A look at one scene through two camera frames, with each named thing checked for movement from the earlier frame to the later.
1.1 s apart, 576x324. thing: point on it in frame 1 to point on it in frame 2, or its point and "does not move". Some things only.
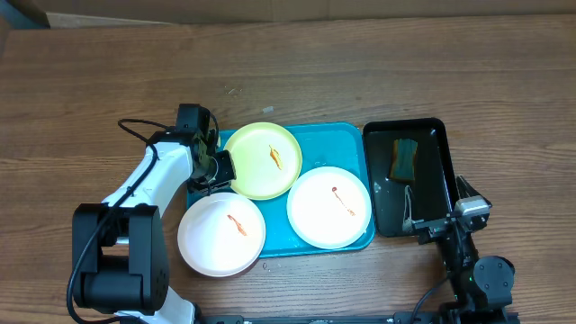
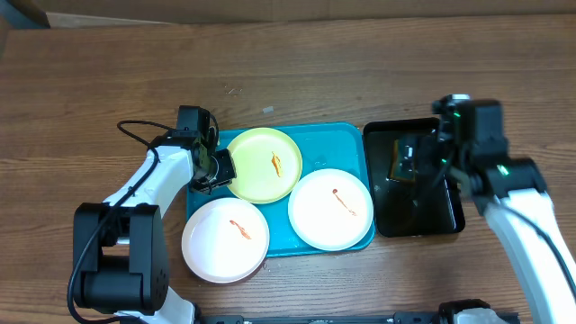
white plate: [328, 208] does not move
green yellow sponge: [403, 159] does not move
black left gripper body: [220, 171] does not move
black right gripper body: [434, 235] to [435, 160]
